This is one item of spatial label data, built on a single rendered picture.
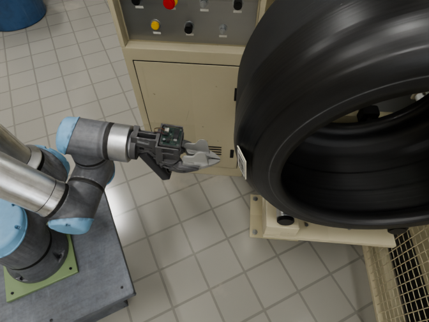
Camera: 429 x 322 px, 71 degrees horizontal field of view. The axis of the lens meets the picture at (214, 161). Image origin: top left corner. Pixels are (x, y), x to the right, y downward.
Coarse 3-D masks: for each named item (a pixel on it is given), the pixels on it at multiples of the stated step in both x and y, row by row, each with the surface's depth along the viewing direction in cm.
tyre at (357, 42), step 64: (320, 0) 43; (384, 0) 36; (256, 64) 50; (320, 64) 39; (384, 64) 36; (256, 128) 49; (320, 128) 85; (384, 128) 82; (320, 192) 81; (384, 192) 78
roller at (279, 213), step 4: (276, 208) 79; (276, 212) 79; (280, 212) 77; (276, 216) 78; (280, 216) 77; (284, 216) 76; (288, 216) 76; (280, 220) 77; (284, 220) 77; (288, 220) 76; (292, 220) 77; (280, 224) 79; (284, 224) 78; (288, 224) 78
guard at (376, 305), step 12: (372, 252) 127; (384, 264) 116; (420, 264) 95; (372, 276) 126; (396, 276) 107; (420, 276) 95; (372, 288) 123; (396, 288) 107; (372, 300) 122; (408, 312) 100
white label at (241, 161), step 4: (240, 152) 55; (240, 156) 56; (240, 160) 57; (244, 160) 54; (240, 164) 58; (244, 164) 55; (240, 168) 59; (244, 168) 56; (244, 172) 57; (244, 176) 58
